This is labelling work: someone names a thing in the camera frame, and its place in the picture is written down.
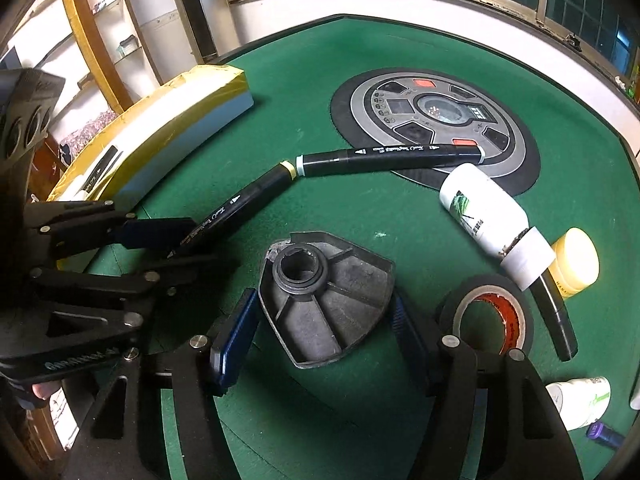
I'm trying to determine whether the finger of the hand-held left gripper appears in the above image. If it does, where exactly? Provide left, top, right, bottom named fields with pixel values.
left=22, top=200, right=201, bottom=261
left=7, top=255, right=221, bottom=361

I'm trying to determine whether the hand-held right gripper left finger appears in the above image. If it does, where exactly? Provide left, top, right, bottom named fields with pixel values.
left=65, top=287, right=263, bottom=480

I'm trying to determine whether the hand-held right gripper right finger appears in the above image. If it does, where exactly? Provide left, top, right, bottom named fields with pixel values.
left=390, top=292, right=583, bottom=480

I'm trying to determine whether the black fan-shaped plastic part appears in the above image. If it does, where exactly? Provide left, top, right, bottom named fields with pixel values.
left=257, top=231, right=396, bottom=370

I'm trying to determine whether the black tape roll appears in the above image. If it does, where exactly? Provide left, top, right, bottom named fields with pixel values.
left=435, top=275, right=535, bottom=356

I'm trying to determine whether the black marker beige cap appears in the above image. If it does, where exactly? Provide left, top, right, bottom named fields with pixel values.
left=167, top=160, right=297, bottom=256

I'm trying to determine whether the yellow taped storage box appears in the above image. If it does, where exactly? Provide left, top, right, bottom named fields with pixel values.
left=47, top=65, right=253, bottom=271

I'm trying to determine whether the white bottle with paper sleeve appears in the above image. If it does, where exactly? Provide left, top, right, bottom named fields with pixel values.
left=439, top=162, right=557, bottom=292

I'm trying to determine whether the black marker pale green cap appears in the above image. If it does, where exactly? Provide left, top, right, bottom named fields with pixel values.
left=295, top=142, right=487, bottom=179

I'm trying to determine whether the small white green-label bottle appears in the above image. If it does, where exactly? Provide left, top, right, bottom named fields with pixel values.
left=545, top=376, right=612, bottom=431

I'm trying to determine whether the person's left hand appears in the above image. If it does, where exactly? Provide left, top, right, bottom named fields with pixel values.
left=17, top=380, right=63, bottom=408

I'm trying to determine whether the floral cloth pile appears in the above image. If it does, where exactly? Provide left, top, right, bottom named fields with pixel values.
left=57, top=107, right=126, bottom=161

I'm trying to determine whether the wooden display shelf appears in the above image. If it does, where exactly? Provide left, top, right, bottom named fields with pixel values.
left=10, top=0, right=151, bottom=126

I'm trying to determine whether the white tower air conditioner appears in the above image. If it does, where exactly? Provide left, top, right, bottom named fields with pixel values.
left=120, top=0, right=221, bottom=91

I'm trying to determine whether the purple capped black tube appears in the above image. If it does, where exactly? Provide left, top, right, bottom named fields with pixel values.
left=586, top=421, right=627, bottom=450

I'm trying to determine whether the round grey control panel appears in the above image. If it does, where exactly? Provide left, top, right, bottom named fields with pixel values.
left=330, top=70, right=542, bottom=196

